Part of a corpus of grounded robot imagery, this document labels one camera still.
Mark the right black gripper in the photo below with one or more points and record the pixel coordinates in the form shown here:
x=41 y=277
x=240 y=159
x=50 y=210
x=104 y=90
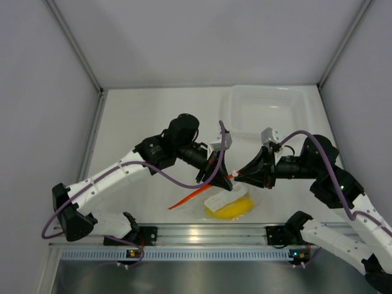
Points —
x=261 y=170

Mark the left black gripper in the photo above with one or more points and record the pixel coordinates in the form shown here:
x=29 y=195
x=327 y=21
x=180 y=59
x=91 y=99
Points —
x=221 y=179

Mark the clear zip bag orange seal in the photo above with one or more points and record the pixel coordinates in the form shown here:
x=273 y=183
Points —
x=193 y=204

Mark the yellow fake banana bunch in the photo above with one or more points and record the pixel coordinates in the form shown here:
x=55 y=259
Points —
x=232 y=210

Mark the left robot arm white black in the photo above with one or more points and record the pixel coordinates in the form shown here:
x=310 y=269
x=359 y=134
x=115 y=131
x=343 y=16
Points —
x=75 y=206

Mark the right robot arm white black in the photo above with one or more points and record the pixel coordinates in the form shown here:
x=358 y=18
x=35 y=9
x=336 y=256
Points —
x=302 y=155

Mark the white plastic basket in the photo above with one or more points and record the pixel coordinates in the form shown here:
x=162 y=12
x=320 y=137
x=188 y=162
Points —
x=247 y=110

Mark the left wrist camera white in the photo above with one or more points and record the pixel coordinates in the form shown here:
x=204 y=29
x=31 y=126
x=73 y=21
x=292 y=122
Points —
x=223 y=142

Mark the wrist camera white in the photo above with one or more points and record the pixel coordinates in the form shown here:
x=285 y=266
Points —
x=270 y=136
x=223 y=142

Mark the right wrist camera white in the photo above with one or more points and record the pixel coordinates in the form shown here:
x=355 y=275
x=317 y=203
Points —
x=270 y=136

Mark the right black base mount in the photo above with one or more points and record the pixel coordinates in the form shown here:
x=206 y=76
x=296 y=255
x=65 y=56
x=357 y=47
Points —
x=277 y=235

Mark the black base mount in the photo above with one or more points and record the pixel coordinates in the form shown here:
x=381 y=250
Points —
x=277 y=235
x=143 y=236

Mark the aluminium mounting rail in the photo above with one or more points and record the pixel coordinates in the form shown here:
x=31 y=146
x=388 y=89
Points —
x=186 y=235

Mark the white slotted cable duct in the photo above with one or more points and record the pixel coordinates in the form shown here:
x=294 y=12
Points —
x=132 y=255

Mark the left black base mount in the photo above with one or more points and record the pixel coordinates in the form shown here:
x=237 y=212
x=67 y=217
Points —
x=143 y=236

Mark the right aluminium frame post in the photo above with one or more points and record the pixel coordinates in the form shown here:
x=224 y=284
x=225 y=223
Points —
x=342 y=45

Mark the aluminium frame post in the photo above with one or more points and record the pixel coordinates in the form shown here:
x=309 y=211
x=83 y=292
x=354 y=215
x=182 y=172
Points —
x=342 y=45
x=101 y=94

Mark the left aluminium frame post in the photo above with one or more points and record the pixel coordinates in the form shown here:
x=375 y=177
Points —
x=101 y=94

